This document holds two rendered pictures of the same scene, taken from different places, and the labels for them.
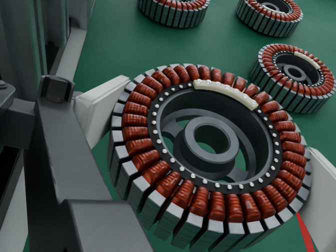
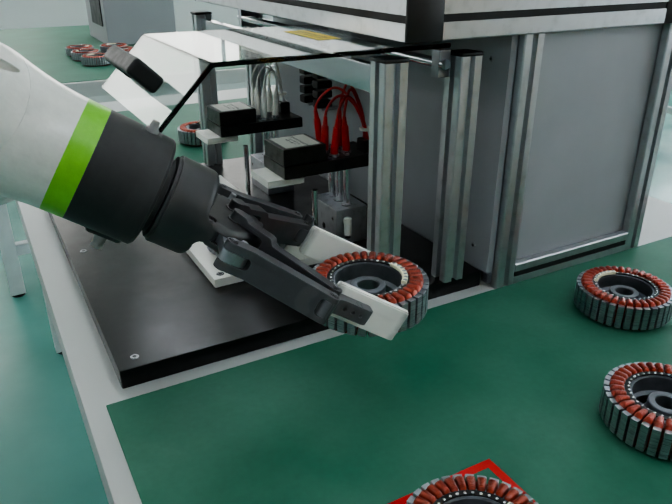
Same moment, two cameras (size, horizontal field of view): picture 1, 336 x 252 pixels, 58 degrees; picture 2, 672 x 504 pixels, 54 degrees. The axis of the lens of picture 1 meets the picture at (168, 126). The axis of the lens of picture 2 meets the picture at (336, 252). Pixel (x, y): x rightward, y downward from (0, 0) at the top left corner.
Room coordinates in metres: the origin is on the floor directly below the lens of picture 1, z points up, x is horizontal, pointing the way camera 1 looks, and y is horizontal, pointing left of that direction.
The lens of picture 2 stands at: (-0.04, -0.54, 1.16)
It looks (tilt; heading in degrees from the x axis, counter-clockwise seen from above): 25 degrees down; 76
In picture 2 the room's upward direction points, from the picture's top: straight up
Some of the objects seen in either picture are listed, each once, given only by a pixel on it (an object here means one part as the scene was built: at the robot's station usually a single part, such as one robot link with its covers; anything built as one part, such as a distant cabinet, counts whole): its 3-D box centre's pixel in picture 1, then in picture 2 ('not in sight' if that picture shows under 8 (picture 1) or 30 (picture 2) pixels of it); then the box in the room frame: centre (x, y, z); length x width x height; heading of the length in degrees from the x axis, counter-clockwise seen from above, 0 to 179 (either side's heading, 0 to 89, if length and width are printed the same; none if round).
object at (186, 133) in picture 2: not in sight; (202, 132); (0.01, 0.98, 0.77); 0.11 x 0.11 x 0.04
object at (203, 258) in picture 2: not in sight; (248, 249); (0.04, 0.29, 0.78); 0.15 x 0.15 x 0.01; 15
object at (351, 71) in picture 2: not in sight; (271, 47); (0.10, 0.43, 1.03); 0.62 x 0.01 x 0.03; 105
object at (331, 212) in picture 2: not in sight; (338, 216); (0.18, 0.33, 0.80); 0.08 x 0.05 x 0.06; 105
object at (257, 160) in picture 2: not in sight; (272, 172); (0.11, 0.56, 0.80); 0.08 x 0.05 x 0.06; 105
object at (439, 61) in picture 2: not in sight; (318, 34); (0.17, 0.45, 1.04); 0.62 x 0.02 x 0.03; 105
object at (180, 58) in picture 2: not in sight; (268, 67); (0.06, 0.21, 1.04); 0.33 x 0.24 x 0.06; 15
